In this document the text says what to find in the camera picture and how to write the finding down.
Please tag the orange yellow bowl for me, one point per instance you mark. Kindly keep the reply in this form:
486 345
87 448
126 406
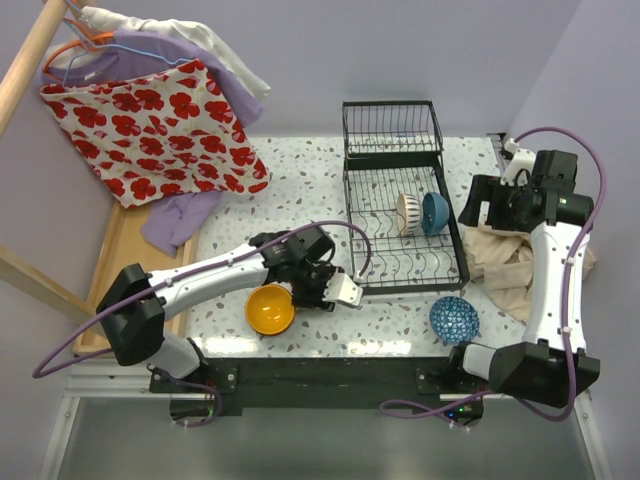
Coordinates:
269 310

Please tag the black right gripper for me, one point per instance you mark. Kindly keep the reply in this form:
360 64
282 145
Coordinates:
489 188

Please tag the blue triangle pattern bowl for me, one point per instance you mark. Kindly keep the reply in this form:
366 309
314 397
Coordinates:
454 320

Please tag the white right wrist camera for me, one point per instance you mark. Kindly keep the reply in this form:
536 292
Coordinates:
520 166

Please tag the white hanging garment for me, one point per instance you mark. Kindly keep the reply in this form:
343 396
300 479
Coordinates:
103 21

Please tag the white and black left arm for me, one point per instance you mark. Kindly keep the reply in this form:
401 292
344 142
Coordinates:
137 304

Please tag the red poppy print cloth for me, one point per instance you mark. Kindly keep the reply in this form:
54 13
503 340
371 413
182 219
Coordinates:
160 135

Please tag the solid blue bowl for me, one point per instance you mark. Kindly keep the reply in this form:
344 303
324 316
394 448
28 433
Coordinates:
436 212

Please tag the beige crumpled cloth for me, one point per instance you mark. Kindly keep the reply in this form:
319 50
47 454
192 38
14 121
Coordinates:
522 272

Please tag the black wire dish rack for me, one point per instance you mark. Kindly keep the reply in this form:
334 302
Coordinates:
393 147

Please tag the blue wire clothes hanger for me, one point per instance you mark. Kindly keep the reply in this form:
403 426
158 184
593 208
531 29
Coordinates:
128 54

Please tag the orange clothes hanger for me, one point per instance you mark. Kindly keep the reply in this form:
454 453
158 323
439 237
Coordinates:
85 39

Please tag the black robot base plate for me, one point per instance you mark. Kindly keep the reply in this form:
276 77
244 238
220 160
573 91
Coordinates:
229 386

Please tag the light wooden tray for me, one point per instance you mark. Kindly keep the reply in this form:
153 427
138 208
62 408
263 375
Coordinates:
123 245

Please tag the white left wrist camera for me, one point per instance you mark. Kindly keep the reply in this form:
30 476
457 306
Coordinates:
342 289

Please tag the striped cream bowl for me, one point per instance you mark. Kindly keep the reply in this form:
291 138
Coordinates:
409 214

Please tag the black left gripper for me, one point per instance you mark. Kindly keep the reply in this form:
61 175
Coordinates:
310 288

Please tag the wooden clothes rail frame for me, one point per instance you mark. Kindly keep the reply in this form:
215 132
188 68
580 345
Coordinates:
54 211

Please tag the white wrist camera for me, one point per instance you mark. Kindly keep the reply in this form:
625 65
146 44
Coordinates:
342 289
520 166

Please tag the lilac purple shirt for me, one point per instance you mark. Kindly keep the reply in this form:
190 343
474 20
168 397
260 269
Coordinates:
173 220

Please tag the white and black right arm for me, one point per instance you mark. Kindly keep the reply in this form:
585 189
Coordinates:
536 197

